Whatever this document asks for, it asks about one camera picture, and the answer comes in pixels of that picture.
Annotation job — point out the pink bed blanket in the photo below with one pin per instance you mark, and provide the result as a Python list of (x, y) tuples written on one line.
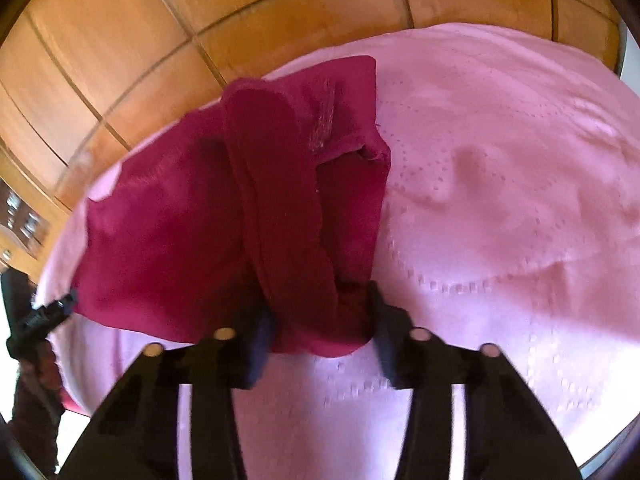
[(500, 210)]

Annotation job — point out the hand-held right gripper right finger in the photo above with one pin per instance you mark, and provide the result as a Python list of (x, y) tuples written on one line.
[(387, 340)]

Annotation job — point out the group of small bottles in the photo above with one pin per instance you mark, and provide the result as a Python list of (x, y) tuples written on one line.
[(22, 217)]

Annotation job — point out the wooden cabinet with shelf niche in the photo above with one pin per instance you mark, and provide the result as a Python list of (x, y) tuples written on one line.
[(20, 225)]

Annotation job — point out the person's left forearm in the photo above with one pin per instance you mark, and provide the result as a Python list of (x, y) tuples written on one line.
[(37, 410)]

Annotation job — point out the wooden panelled wardrobe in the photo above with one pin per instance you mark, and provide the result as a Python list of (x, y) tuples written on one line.
[(150, 25)]

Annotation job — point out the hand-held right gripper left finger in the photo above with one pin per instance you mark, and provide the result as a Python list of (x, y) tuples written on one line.
[(257, 350)]

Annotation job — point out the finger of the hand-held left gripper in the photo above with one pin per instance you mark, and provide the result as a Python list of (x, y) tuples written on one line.
[(52, 310)]

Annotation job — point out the dark red garment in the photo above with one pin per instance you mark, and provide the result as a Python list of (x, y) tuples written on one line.
[(200, 220)]

